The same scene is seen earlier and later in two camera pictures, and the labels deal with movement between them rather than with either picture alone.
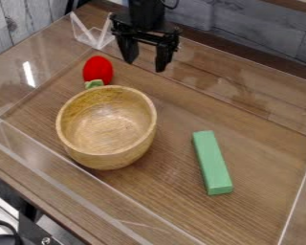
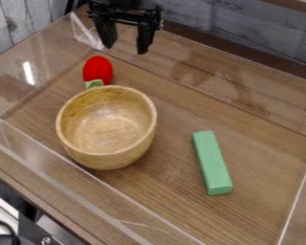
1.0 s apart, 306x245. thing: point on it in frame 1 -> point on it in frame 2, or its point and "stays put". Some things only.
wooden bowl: [107, 124] stays put
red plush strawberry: [98, 72] stays put
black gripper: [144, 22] -> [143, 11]
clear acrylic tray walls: [148, 157] stays put
